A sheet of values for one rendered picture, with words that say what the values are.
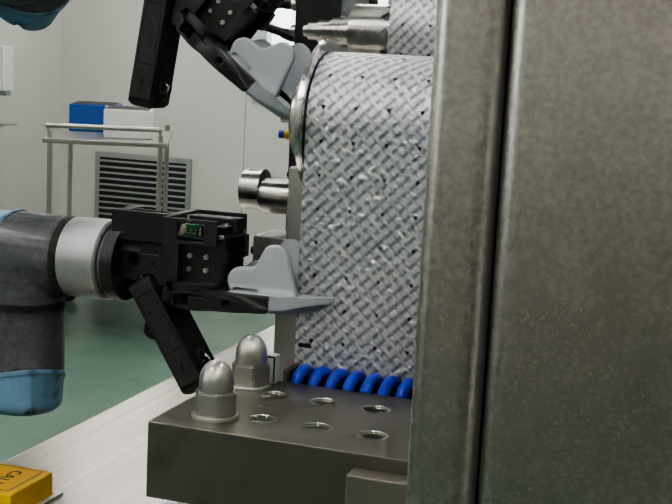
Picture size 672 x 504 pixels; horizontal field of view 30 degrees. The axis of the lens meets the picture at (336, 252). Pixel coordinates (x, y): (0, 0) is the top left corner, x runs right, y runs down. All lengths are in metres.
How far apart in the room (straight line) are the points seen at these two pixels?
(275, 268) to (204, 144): 6.17
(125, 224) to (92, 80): 6.42
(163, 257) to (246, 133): 6.03
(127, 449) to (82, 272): 0.24
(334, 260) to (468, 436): 0.90
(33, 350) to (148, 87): 0.27
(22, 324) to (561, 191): 1.04
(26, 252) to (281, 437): 0.36
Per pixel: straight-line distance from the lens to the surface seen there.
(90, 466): 1.27
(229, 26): 1.18
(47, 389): 1.23
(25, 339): 1.21
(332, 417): 0.99
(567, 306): 0.19
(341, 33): 1.39
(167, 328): 1.14
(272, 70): 1.16
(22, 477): 1.17
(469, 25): 0.19
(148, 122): 5.75
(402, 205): 1.07
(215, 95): 7.21
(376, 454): 0.91
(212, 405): 0.96
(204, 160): 7.26
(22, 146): 7.34
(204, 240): 1.10
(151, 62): 1.21
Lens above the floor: 1.31
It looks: 9 degrees down
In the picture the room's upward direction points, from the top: 3 degrees clockwise
